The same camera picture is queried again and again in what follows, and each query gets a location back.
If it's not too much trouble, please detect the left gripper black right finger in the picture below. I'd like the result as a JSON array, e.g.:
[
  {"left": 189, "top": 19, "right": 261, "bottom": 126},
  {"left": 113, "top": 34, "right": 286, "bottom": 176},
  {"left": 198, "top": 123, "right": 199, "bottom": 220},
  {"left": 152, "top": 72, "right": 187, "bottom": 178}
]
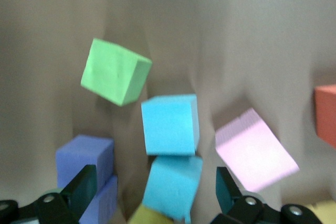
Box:
[{"left": 209, "top": 166, "right": 323, "bottom": 224}]

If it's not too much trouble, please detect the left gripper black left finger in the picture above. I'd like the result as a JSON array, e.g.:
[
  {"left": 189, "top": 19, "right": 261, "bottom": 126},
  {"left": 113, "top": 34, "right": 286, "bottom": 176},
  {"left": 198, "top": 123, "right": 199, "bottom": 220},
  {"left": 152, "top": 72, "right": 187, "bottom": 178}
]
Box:
[{"left": 0, "top": 164, "right": 98, "bottom": 224}]

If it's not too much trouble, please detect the purple foam cube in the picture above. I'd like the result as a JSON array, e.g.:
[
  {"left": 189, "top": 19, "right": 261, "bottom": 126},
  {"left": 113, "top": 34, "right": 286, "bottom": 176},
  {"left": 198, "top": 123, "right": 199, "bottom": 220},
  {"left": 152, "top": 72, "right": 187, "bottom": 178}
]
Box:
[
  {"left": 55, "top": 134, "right": 116, "bottom": 190},
  {"left": 78, "top": 175, "right": 119, "bottom": 224}
]

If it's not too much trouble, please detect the chipped blue foam cube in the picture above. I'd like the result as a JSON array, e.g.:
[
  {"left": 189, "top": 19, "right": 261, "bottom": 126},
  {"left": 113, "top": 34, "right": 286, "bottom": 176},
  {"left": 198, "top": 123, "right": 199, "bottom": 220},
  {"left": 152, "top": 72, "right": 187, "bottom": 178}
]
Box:
[{"left": 141, "top": 155, "right": 204, "bottom": 224}]

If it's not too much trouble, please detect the yellow foam cube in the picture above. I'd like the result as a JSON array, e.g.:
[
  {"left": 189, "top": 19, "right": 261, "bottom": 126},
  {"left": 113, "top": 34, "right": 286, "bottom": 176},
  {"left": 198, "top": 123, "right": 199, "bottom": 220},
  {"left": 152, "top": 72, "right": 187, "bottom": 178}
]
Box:
[
  {"left": 127, "top": 204, "right": 171, "bottom": 224},
  {"left": 306, "top": 199, "right": 336, "bottom": 224}
]

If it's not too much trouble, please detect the green foam cube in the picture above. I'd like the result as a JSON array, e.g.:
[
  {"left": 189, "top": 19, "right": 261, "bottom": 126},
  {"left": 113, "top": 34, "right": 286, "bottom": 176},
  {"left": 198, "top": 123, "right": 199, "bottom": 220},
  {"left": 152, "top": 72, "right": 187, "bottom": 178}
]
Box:
[{"left": 80, "top": 37, "right": 153, "bottom": 108}]

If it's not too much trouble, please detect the light pink foam cube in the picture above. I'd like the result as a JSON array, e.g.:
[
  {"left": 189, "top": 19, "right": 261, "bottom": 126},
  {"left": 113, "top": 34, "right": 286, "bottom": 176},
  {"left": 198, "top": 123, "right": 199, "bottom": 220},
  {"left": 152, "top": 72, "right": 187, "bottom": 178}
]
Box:
[{"left": 214, "top": 107, "right": 300, "bottom": 193}]

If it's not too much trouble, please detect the orange foam cube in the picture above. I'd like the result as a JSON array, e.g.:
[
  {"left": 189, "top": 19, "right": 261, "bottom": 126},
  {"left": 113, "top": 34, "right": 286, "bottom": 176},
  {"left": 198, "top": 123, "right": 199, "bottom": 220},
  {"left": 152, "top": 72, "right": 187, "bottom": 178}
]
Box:
[{"left": 313, "top": 84, "right": 336, "bottom": 149}]

